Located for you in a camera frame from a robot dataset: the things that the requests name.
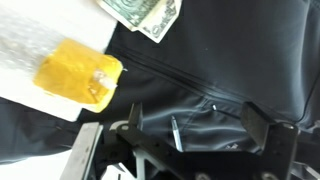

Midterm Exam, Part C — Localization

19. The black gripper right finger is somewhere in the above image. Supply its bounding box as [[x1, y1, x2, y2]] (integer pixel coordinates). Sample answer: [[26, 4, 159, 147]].
[[241, 101, 299, 180]]

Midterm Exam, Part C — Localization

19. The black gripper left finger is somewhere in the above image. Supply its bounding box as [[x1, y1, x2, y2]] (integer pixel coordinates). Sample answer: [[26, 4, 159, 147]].
[[111, 101, 188, 168]]

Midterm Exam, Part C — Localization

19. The black zip jacket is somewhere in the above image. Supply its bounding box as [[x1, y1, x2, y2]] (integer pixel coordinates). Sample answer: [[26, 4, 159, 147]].
[[0, 0, 320, 180]]

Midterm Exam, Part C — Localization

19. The yellow wrapped package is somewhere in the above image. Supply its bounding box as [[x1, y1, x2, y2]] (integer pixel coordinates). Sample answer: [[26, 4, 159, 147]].
[[32, 38, 124, 114]]

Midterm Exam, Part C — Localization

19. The folded dollar bill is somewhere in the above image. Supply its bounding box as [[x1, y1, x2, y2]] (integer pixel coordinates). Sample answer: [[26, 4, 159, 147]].
[[96, 0, 183, 44]]

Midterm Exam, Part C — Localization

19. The white flat board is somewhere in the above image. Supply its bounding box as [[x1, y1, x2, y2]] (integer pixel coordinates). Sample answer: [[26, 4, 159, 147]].
[[0, 0, 118, 123]]

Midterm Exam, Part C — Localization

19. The clear bubble wrap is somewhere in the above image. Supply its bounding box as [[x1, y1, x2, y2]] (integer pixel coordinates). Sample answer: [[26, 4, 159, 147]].
[[0, 9, 64, 73]]

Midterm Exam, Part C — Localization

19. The wrist camera metal mount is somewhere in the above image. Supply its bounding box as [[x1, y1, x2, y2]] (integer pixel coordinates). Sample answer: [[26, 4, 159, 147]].
[[59, 121, 105, 180]]

